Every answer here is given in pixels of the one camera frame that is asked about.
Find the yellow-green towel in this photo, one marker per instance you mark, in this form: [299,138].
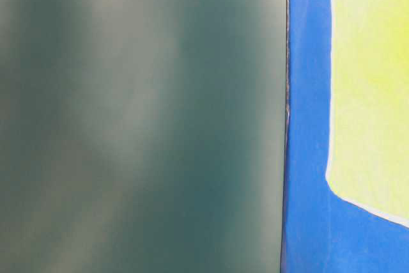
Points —
[368,146]

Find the dark green backdrop panel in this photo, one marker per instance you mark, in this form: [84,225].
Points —
[142,135]

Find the blue table cloth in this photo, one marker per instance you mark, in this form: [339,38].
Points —
[321,232]

